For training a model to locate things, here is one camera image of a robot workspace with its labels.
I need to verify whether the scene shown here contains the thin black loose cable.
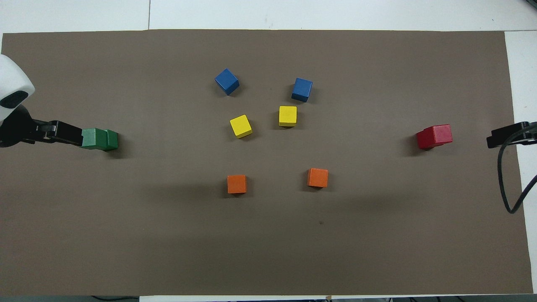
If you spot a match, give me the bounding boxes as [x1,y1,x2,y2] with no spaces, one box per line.
[90,295,140,302]

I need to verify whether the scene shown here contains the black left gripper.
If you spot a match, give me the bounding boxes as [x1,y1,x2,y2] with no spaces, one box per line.
[0,105,83,148]

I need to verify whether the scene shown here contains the brown table mat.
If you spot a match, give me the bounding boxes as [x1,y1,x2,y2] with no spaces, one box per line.
[0,29,534,296]

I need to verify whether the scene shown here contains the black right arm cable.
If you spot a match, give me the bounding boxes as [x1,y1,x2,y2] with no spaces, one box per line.
[497,126,537,214]

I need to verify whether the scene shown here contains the blue wooden block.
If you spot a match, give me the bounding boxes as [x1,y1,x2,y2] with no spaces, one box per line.
[215,68,240,96]
[291,78,313,103]

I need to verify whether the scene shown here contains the red wooden block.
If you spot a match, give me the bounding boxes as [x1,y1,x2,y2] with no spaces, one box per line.
[425,124,453,146]
[416,131,439,151]

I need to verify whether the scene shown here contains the orange wooden block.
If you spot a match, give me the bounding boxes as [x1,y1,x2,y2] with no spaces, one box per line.
[307,168,329,188]
[227,174,248,195]

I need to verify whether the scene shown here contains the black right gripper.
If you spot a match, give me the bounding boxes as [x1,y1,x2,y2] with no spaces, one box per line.
[487,122,537,148]

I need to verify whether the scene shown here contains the yellow wooden block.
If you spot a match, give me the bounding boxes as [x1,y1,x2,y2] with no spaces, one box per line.
[229,115,253,139]
[279,106,297,128]

